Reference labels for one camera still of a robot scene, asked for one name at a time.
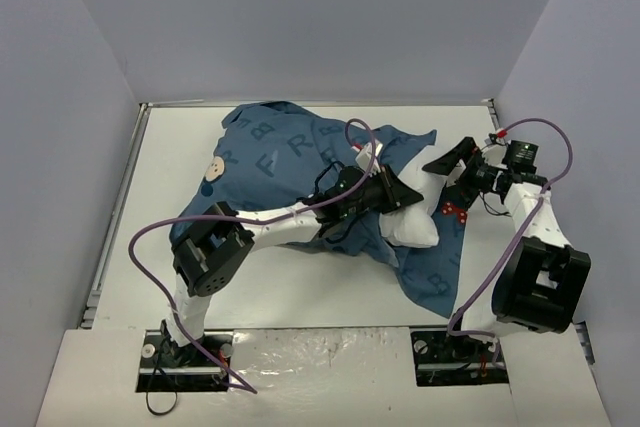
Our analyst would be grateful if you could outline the white pillow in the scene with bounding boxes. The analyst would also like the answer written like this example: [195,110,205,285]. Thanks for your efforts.
[379,156,446,249]

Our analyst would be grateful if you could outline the blue letter print pillowcase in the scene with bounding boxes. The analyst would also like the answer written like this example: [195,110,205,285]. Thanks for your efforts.
[181,102,465,317]

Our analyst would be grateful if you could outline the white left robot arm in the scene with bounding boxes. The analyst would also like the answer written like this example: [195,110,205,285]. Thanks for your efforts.
[162,165,424,365]

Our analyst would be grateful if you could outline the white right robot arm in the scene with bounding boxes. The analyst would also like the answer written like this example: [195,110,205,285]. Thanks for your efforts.
[422,137,591,360]

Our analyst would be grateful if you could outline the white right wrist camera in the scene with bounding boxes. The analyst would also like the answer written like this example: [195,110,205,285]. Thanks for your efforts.
[481,129,508,164]

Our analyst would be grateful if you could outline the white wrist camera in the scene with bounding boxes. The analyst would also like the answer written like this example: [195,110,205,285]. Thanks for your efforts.
[481,129,508,164]
[352,140,384,175]

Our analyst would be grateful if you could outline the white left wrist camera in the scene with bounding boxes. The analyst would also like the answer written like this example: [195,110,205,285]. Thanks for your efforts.
[352,140,384,175]

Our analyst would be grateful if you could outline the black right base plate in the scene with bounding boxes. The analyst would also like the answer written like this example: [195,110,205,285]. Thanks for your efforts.
[410,329,509,388]

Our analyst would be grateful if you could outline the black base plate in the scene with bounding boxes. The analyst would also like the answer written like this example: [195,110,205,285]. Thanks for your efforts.
[410,329,509,388]
[136,330,230,393]

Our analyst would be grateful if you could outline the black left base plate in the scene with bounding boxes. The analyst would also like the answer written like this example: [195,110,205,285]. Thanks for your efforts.
[136,330,230,393]

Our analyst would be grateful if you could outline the black thin wire loop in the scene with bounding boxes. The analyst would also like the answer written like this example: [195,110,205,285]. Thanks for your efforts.
[145,364,182,417]

